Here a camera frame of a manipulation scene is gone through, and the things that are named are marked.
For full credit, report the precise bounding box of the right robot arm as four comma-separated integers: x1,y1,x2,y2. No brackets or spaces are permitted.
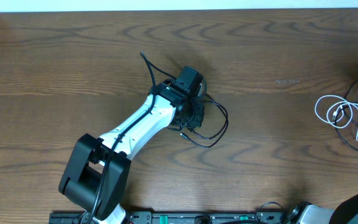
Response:
281,80,358,223

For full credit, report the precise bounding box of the white USB cable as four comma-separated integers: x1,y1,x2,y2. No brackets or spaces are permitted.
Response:
314,95,358,142

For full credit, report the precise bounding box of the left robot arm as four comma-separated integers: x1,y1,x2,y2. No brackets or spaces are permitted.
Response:
58,78,206,223

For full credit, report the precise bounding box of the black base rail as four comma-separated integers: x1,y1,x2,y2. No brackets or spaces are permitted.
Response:
48,202,300,224

